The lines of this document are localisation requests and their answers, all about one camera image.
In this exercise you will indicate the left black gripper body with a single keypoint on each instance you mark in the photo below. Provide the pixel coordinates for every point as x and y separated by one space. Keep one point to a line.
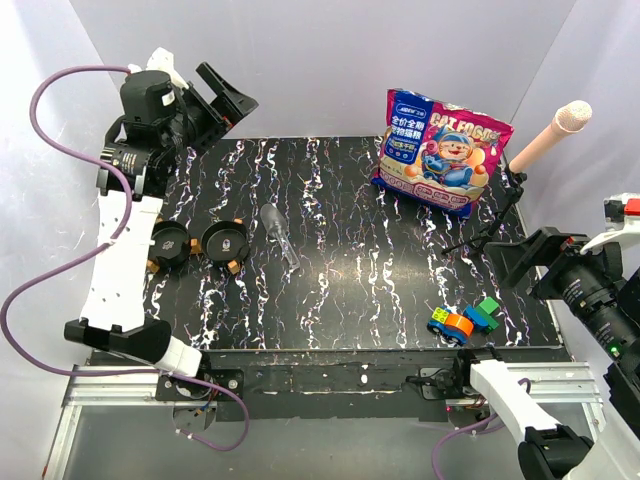
198 123

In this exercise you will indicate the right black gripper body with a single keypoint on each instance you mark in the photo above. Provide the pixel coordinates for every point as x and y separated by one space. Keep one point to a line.
581 279

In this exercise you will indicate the clear plastic scoop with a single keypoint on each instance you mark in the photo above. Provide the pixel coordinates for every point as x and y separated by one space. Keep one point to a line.
277 228

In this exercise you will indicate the pink cat food bag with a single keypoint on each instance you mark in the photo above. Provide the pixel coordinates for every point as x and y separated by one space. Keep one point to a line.
437 153

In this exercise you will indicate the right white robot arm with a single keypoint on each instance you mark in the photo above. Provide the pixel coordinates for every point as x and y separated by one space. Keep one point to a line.
548 449

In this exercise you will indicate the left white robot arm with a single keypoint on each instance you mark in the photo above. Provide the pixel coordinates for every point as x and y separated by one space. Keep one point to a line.
132 184

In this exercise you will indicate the left black pet bowl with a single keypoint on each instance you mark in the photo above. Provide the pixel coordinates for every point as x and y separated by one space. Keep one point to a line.
171 246

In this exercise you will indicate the black pet bowl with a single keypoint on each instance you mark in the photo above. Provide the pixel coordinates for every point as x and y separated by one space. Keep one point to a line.
225 244
171 246

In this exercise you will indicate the right black pet bowl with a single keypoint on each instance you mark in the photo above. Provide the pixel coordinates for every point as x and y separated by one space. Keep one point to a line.
225 244

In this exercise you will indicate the black microphone tripod stand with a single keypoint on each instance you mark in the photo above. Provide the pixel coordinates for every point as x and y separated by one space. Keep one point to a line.
514 191

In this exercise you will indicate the colourful toy block car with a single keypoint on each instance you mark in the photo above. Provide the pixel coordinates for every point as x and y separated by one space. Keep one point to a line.
457 329

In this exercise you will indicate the pink microphone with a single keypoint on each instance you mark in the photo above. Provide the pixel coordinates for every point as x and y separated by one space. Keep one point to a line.
568 120

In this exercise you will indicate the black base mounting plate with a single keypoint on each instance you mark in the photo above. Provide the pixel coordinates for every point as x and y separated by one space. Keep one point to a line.
325 384

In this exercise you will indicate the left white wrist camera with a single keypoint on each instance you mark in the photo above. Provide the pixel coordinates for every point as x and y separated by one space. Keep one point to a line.
163 60

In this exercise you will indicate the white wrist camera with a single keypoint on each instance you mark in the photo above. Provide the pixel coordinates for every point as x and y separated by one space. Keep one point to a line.
621 214
163 60

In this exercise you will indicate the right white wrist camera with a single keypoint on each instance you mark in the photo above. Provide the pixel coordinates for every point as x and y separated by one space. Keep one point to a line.
621 214

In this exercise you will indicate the aluminium rail frame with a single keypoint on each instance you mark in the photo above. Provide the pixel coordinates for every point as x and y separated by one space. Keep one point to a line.
128 422

